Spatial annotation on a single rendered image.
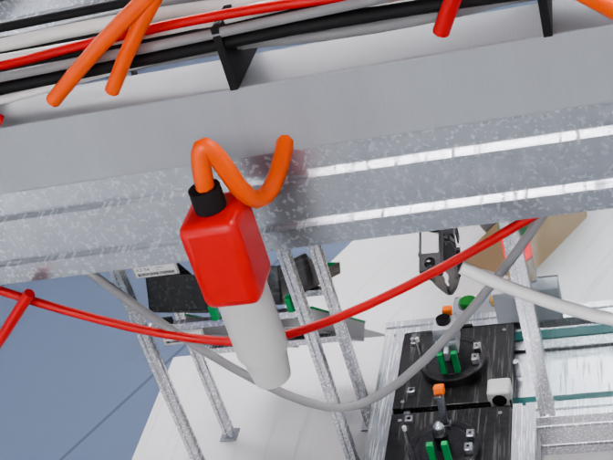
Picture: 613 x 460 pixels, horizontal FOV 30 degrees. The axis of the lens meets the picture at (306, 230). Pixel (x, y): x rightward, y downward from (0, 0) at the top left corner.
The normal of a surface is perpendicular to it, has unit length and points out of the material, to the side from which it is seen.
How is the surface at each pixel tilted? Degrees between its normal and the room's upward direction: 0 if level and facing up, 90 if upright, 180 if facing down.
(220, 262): 90
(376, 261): 0
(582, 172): 90
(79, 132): 90
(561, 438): 90
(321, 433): 0
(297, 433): 0
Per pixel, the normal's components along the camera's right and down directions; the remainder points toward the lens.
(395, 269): -0.26, -0.82
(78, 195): -0.17, 0.56
